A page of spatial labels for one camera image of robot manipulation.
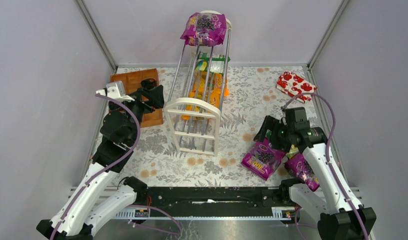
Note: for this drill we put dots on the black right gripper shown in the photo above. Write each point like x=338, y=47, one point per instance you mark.
x=274, y=133

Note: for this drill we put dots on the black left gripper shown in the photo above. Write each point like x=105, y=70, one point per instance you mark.
x=145, y=100

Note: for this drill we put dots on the purple grape candy bag front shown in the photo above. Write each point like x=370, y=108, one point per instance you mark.
x=263, y=160

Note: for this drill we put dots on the purple grape candy bag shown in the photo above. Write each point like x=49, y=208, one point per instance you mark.
x=205, y=29
x=263, y=160
x=299, y=167

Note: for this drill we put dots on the green Fox's candy bag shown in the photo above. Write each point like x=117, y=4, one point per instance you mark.
x=217, y=64

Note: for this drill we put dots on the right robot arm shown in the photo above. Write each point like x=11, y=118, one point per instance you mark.
x=340, y=215

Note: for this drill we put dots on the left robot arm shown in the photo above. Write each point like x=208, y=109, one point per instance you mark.
x=80, y=218

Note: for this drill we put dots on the yellow green candy bag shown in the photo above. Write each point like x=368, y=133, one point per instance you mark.
x=293, y=150

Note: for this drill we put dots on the cream and metal shelf rack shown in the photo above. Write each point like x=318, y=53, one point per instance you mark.
x=194, y=106

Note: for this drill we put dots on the brown wooden compartment tray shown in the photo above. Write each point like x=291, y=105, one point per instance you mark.
x=132, y=81

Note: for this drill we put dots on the floral table mat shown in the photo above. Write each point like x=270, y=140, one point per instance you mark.
x=253, y=95

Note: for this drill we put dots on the red white heart bag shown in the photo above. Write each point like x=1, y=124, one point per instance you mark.
x=292, y=84

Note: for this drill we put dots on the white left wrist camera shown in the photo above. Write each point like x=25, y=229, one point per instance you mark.
x=115, y=90

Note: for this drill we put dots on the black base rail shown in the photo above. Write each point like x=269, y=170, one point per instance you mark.
x=217, y=202

